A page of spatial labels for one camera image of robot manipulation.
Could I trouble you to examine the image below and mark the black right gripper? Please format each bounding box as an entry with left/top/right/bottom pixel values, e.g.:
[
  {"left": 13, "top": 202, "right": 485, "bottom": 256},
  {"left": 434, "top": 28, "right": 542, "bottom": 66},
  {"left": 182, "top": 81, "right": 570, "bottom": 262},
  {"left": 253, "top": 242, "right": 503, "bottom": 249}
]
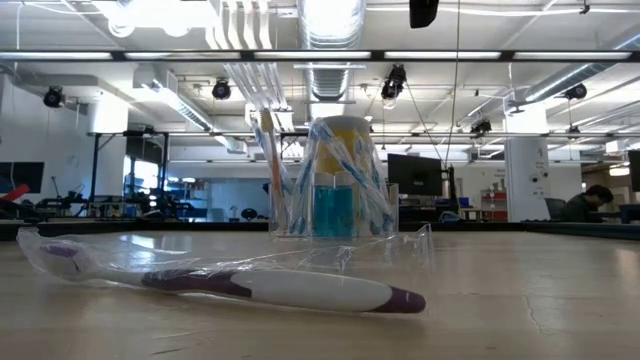
[{"left": 409, "top": 0, "right": 440, "bottom": 29}]

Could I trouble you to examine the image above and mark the small blue mouthwash bottle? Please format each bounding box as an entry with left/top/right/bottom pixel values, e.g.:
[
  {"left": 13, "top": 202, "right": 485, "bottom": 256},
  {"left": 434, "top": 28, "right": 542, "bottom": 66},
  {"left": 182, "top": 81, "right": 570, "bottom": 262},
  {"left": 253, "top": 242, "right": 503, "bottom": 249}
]
[
  {"left": 313, "top": 172, "right": 336, "bottom": 238},
  {"left": 334, "top": 172, "right": 357, "bottom": 238}
]

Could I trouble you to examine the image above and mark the black crossbar with light strips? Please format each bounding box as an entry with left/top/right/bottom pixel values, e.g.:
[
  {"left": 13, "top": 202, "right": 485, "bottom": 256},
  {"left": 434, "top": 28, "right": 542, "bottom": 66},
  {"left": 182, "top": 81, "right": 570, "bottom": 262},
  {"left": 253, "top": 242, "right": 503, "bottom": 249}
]
[{"left": 0, "top": 48, "right": 640, "bottom": 64}]

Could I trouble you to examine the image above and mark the yellow canister with white lid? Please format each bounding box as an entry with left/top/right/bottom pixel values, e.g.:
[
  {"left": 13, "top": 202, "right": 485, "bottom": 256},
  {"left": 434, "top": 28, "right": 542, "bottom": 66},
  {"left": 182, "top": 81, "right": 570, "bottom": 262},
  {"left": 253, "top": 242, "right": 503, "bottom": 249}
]
[{"left": 312, "top": 115, "right": 374, "bottom": 236}]

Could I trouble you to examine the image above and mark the black computer monitor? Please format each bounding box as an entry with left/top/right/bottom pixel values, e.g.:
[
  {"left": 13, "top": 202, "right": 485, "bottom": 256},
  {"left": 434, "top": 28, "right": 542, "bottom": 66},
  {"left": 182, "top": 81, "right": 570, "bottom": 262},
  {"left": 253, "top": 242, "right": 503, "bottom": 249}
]
[{"left": 387, "top": 153, "right": 444, "bottom": 197}]

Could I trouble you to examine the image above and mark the person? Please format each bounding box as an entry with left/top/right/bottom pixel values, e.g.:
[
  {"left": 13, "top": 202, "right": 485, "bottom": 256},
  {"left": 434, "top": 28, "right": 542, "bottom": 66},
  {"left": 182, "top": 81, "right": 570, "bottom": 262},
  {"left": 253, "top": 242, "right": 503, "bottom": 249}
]
[{"left": 557, "top": 184, "right": 615, "bottom": 224}]

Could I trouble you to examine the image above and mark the purple and white toothbrush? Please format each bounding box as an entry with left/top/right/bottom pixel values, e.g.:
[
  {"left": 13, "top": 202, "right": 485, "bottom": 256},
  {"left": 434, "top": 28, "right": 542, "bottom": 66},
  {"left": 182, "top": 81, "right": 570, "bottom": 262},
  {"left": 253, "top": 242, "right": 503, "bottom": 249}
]
[{"left": 17, "top": 224, "right": 434, "bottom": 315}]

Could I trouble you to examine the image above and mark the black metal stand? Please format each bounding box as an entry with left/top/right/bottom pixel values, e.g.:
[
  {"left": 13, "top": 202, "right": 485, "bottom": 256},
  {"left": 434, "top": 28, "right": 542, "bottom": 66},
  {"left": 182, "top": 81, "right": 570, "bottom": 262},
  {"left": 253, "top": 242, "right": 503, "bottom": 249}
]
[{"left": 87, "top": 130, "right": 171, "bottom": 217}]

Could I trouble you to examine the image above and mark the silver ventilation duct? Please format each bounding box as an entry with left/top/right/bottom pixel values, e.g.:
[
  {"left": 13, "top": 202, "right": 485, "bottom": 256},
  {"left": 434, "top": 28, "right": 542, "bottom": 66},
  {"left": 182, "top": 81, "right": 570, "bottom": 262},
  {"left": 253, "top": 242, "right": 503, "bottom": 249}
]
[
  {"left": 509, "top": 29, "right": 640, "bottom": 106},
  {"left": 297, "top": 0, "right": 369, "bottom": 104}
]

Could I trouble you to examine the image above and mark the black aluminium table frame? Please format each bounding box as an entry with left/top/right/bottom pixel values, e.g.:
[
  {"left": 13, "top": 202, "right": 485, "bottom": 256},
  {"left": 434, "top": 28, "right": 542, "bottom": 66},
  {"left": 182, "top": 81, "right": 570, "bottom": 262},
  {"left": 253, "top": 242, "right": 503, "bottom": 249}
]
[{"left": 0, "top": 218, "right": 640, "bottom": 240}]

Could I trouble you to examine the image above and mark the black wall screen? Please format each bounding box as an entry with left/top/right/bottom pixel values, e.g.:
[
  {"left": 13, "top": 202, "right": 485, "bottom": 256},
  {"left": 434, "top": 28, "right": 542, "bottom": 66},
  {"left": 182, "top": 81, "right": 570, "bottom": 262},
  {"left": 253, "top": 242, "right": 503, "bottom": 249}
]
[{"left": 0, "top": 161, "right": 45, "bottom": 194}]

